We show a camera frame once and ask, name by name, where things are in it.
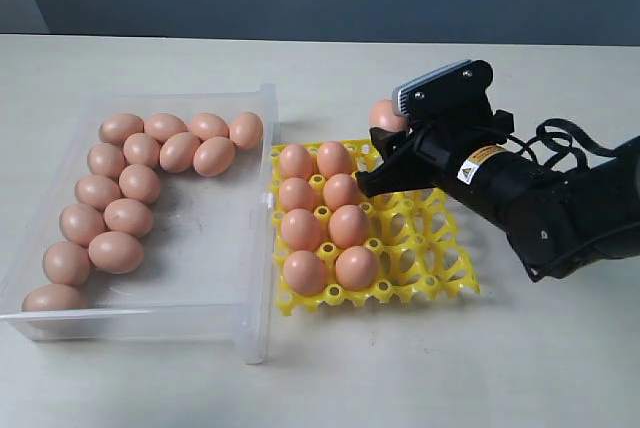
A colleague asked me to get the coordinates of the yellow plastic egg tray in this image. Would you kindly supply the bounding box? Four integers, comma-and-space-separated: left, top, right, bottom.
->
270, 144, 480, 316

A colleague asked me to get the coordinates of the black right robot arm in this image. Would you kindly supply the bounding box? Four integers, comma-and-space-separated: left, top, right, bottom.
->
356, 110, 639, 282

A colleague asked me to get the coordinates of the clear plastic bin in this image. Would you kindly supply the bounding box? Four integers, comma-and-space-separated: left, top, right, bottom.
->
1, 84, 279, 363

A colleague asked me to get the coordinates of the brown egg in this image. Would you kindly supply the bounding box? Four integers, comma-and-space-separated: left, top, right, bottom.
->
42, 241, 91, 287
123, 133, 160, 169
118, 164, 161, 205
88, 231, 144, 274
193, 137, 235, 177
22, 284, 88, 312
279, 144, 314, 181
322, 173, 361, 211
278, 177, 318, 212
316, 141, 354, 179
103, 198, 154, 238
229, 112, 263, 150
280, 208, 323, 252
335, 246, 378, 291
188, 113, 229, 141
74, 174, 122, 211
283, 250, 329, 296
87, 143, 126, 179
159, 132, 200, 173
369, 99, 408, 132
59, 203, 107, 247
99, 113, 144, 146
144, 113, 187, 144
328, 205, 370, 249

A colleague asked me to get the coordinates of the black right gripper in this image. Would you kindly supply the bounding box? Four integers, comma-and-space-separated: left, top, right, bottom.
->
355, 107, 515, 198

